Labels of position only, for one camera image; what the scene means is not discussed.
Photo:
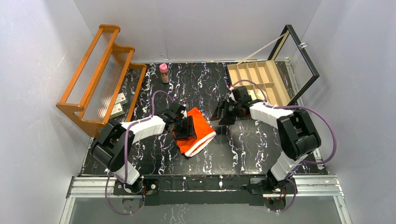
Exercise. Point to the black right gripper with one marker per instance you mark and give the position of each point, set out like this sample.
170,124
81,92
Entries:
225,109

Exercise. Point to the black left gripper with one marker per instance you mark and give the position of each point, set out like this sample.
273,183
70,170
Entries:
188,127

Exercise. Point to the orange boxer underwear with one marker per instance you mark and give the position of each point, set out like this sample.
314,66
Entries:
205,134

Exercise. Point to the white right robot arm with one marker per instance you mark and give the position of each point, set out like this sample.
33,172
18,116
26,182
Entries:
297,133

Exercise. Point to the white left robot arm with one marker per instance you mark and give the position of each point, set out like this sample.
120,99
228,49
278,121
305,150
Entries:
112,145

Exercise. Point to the pink capped bottle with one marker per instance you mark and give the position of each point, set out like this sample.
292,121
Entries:
164,70

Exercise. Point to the green white small box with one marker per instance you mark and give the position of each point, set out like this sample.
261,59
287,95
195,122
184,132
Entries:
121,99

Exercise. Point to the black compartment storage box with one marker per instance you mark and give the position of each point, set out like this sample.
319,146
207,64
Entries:
283,77

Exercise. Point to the orange wooden shelf rack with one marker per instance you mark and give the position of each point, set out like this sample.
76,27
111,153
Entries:
92,91

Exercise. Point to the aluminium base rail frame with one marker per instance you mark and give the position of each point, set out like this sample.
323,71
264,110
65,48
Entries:
238,153

